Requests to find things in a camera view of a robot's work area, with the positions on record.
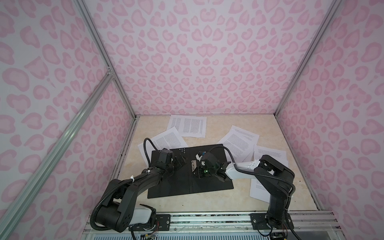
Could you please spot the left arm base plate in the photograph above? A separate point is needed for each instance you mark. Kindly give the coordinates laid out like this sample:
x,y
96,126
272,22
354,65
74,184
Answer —
x,y
156,222

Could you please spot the centre right paper sheet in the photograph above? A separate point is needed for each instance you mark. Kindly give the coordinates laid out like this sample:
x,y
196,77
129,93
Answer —
x,y
246,134

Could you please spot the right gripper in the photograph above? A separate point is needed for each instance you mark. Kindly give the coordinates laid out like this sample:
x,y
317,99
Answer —
x,y
198,171

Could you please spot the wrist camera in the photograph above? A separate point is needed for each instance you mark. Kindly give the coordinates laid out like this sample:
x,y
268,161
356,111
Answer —
x,y
200,156
165,158

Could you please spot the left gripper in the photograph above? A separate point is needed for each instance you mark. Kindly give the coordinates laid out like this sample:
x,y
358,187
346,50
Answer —
x,y
178,164

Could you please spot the left corner aluminium post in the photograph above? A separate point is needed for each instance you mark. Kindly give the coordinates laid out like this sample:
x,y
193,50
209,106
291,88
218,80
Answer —
x,y
91,26

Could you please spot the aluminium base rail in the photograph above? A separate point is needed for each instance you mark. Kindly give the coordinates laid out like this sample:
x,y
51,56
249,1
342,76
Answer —
x,y
309,225

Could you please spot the corner aluminium post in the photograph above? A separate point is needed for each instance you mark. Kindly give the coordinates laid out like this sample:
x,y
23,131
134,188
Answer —
x,y
322,29
91,26

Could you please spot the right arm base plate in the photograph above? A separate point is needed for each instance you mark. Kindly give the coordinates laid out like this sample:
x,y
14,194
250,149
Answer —
x,y
259,222

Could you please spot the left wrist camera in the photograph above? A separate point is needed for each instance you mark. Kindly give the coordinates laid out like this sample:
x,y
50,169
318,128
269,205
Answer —
x,y
165,158

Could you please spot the diagonal aluminium frame bar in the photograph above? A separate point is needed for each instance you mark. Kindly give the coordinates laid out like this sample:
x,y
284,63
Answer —
x,y
26,197

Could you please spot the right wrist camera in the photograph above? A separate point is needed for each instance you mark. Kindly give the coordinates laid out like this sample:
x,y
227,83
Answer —
x,y
200,156

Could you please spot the back left paper sheet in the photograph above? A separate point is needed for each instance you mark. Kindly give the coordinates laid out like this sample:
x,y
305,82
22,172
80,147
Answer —
x,y
189,126

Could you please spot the blue folder black inside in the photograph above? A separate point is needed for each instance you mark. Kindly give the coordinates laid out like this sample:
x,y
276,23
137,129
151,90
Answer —
x,y
191,178

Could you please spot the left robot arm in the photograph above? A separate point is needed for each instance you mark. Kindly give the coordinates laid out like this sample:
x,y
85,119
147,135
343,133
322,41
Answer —
x,y
117,208

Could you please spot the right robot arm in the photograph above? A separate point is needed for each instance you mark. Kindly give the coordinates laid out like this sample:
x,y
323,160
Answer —
x,y
275,177

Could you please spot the right corner aluminium post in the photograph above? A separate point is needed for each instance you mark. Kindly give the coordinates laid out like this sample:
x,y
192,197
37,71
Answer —
x,y
322,29

